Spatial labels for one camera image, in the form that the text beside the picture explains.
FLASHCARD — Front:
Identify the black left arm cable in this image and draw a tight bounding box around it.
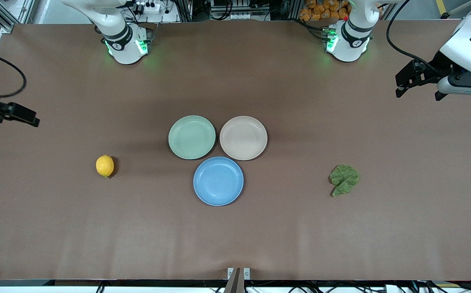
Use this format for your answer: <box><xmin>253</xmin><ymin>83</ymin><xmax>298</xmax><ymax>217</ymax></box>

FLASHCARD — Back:
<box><xmin>386</xmin><ymin>0</ymin><xmax>427</xmax><ymax>68</ymax></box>

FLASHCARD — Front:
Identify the green lettuce leaf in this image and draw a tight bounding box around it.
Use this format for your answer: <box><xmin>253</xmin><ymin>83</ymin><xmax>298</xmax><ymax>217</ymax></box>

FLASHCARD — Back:
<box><xmin>329</xmin><ymin>164</ymin><xmax>360</xmax><ymax>198</ymax></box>

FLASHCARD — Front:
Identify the white power strip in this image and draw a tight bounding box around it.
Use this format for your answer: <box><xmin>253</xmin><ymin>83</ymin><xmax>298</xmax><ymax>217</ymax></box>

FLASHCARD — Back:
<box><xmin>131</xmin><ymin>1</ymin><xmax>161</xmax><ymax>13</ymax></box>

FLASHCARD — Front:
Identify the brown stand post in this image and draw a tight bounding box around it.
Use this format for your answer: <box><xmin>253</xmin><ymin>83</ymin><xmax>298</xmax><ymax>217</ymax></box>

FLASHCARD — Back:
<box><xmin>224</xmin><ymin>267</ymin><xmax>245</xmax><ymax>293</ymax></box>

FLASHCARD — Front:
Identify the black base cable bundle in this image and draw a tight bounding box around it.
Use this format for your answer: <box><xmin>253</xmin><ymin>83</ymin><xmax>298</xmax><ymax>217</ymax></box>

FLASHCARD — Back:
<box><xmin>298</xmin><ymin>18</ymin><xmax>329</xmax><ymax>41</ymax></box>

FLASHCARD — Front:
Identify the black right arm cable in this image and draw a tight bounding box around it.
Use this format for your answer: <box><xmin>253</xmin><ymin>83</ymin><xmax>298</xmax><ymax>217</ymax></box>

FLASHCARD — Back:
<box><xmin>0</xmin><ymin>46</ymin><xmax>27</xmax><ymax>98</ymax></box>

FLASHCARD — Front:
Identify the blue plate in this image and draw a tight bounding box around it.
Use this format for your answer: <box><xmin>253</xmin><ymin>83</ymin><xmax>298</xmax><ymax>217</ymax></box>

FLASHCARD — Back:
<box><xmin>193</xmin><ymin>156</ymin><xmax>244</xmax><ymax>207</ymax></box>

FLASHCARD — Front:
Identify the yellow lemon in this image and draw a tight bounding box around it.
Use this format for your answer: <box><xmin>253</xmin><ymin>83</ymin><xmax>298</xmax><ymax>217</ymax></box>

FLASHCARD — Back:
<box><xmin>96</xmin><ymin>155</ymin><xmax>115</xmax><ymax>178</ymax></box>

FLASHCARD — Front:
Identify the electronics rack unit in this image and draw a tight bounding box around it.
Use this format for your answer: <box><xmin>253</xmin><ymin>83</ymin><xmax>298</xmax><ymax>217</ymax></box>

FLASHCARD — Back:
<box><xmin>210</xmin><ymin>0</ymin><xmax>269</xmax><ymax>21</ymax></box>

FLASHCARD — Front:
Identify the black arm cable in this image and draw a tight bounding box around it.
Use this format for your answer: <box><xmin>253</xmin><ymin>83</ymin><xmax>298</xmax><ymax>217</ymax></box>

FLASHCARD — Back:
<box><xmin>386</xmin><ymin>0</ymin><xmax>427</xmax><ymax>68</ymax></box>
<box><xmin>0</xmin><ymin>46</ymin><xmax>27</xmax><ymax>98</ymax></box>

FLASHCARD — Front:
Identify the green plate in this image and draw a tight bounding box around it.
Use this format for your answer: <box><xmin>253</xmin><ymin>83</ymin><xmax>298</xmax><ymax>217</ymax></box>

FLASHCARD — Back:
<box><xmin>168</xmin><ymin>115</ymin><xmax>217</xmax><ymax>160</ymax></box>

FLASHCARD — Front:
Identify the bag of oranges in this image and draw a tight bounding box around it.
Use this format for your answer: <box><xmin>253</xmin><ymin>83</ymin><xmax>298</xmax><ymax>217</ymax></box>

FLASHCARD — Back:
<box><xmin>299</xmin><ymin>0</ymin><xmax>351</xmax><ymax>22</ymax></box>

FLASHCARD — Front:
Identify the grey slanted bar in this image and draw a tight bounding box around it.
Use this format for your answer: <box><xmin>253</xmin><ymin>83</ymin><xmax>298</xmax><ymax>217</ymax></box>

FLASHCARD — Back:
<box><xmin>441</xmin><ymin>0</ymin><xmax>471</xmax><ymax>19</ymax></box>

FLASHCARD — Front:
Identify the beige plate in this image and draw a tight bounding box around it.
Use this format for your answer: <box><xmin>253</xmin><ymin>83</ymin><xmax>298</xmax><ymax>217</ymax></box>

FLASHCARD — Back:
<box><xmin>219</xmin><ymin>116</ymin><xmax>268</xmax><ymax>161</ymax></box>

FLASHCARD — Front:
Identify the aluminium frame beam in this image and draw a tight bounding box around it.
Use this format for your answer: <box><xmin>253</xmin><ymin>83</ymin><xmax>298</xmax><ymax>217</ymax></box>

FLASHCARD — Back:
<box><xmin>0</xmin><ymin>0</ymin><xmax>36</xmax><ymax>30</ymax></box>

